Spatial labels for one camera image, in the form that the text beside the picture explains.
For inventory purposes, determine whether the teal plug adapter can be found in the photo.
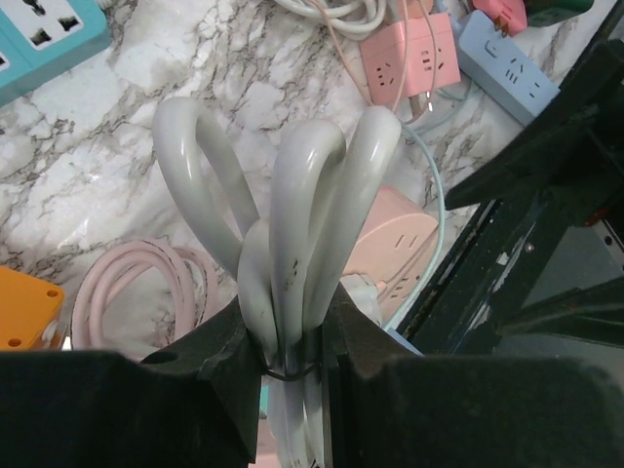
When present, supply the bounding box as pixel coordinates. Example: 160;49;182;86
1;0;113;105

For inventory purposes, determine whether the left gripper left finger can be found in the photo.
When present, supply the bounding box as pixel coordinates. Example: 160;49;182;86
1;302;261;467

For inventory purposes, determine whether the pink cube socket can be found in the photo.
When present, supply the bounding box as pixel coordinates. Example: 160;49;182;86
360;13;460;119

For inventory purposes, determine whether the dark green cube socket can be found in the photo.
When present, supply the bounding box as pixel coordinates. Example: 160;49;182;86
524;0;594;27

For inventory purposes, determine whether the small pink flat socket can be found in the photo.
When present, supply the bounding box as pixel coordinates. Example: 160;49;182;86
472;0;527;36

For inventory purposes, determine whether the pink round socket base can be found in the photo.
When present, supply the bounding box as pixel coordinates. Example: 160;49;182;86
341;187;438;326

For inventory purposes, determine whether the pink coiled cable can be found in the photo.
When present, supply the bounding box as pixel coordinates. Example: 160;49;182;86
70;238;220;352

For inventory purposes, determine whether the orange white cube socket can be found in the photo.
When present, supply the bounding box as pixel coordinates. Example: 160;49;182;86
0;266;67;351

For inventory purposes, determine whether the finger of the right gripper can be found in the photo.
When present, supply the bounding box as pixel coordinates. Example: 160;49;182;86
445;39;623;210

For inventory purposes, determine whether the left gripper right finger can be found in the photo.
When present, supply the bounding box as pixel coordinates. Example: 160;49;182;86
322;290;623;467

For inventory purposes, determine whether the light blue power strip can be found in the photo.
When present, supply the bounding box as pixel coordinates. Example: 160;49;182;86
455;11;560;126

